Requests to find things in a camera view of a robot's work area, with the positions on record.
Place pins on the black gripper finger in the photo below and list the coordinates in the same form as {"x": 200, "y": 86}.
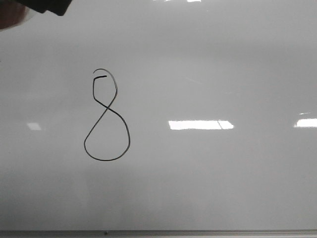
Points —
{"x": 58, "y": 7}

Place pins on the red and white marker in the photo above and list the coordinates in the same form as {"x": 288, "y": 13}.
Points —
{"x": 13, "y": 13}

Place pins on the white glossy whiteboard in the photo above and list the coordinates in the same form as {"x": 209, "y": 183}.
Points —
{"x": 160, "y": 115}

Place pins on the grey aluminium whiteboard frame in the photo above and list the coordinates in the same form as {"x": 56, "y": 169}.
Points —
{"x": 156, "y": 233}

